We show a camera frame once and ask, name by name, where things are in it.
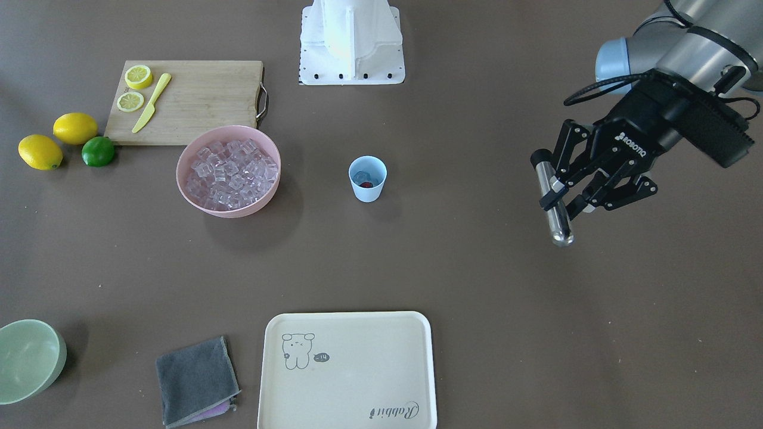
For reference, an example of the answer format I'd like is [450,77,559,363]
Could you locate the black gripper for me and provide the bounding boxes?
[551,70,695,219]

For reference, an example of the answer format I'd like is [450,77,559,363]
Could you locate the steel muddler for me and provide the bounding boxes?
[531,149,574,247]

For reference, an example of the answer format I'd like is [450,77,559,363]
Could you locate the light blue plastic cup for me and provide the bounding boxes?
[348,156,387,203]

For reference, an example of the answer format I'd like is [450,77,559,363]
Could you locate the clear ice cubes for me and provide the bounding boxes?
[185,138,280,212]

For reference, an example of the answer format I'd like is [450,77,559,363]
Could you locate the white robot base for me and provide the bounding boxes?
[298,1,406,85]

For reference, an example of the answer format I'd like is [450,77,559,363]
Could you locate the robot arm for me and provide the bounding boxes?
[531,1,761,226]

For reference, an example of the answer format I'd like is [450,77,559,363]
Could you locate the cream rabbit serving tray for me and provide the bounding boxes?
[256,310,438,428]

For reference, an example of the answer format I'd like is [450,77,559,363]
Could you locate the pink bowl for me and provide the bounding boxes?
[176,125,281,219]

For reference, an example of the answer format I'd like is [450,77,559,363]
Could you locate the wooden cutting board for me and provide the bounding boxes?
[103,60,268,146]

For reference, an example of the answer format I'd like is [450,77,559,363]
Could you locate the grey folded cloth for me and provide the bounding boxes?
[155,336,241,428]

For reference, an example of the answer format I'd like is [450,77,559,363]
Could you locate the yellow plastic knife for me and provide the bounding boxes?
[131,73,172,133]

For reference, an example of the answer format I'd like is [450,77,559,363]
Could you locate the lemon half upper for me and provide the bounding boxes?
[123,64,153,90]

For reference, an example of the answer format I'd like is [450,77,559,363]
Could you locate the lemon half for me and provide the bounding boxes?
[123,64,153,90]
[115,91,145,113]

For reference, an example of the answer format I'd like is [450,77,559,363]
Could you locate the lemon half lower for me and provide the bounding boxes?
[115,91,145,113]

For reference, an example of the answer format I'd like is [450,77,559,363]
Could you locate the green lime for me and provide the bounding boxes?
[81,136,116,167]

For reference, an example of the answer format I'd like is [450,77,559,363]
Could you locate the yellow lemon near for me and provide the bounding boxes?
[52,112,98,145]

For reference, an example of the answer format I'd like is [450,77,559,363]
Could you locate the yellow lemon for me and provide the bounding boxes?
[52,112,98,145]
[17,134,63,170]

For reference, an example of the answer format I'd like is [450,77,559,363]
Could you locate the yellow lemon far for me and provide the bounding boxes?
[17,134,63,170]

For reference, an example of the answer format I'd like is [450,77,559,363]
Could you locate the green ceramic bowl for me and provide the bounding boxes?
[1,319,67,405]

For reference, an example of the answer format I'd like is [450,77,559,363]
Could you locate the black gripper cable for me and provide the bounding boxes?
[563,70,656,107]

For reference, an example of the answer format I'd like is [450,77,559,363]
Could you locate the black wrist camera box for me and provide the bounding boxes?
[670,97,755,168]

